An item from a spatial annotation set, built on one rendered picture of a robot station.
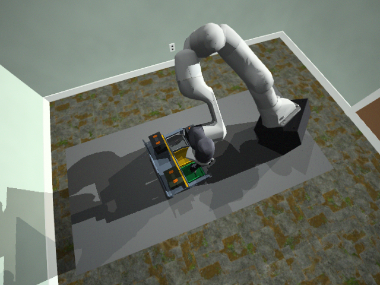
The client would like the grey open bin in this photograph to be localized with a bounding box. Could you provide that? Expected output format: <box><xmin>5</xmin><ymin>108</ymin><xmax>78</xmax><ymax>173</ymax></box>
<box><xmin>166</xmin><ymin>134</ymin><xmax>188</xmax><ymax>153</ymax></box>

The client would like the green bin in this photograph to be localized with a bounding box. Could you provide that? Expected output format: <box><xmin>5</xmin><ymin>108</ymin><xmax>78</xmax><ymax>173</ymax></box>
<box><xmin>181</xmin><ymin>162</ymin><xmax>204</xmax><ymax>183</ymax></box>

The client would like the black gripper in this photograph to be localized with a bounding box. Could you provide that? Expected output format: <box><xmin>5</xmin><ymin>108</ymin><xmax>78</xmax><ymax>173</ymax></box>
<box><xmin>190</xmin><ymin>163</ymin><xmax>211</xmax><ymax>173</ymax></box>

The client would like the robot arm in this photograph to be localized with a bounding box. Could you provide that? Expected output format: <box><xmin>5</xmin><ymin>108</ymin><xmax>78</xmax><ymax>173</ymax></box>
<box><xmin>175</xmin><ymin>23</ymin><xmax>301</xmax><ymax>166</ymax></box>

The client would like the yellow open bin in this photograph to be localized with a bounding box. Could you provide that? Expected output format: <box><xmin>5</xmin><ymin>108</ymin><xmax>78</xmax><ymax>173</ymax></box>
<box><xmin>173</xmin><ymin>147</ymin><xmax>194</xmax><ymax>168</ymax></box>

